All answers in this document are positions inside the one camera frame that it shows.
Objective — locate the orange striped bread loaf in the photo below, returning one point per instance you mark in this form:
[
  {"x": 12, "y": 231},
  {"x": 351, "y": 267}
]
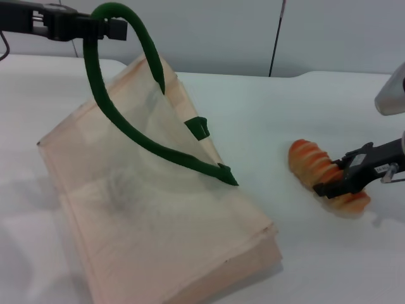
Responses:
[{"x": 305, "y": 161}]

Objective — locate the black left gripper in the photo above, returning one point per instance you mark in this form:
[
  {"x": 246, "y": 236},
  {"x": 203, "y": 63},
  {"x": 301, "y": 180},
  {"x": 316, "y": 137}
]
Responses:
[{"x": 38, "y": 19}]

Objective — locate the thin black pole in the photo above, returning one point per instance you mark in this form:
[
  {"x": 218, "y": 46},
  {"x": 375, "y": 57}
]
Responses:
[{"x": 276, "y": 41}]

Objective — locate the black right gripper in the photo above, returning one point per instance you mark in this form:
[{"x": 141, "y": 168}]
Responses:
[{"x": 370, "y": 164}]

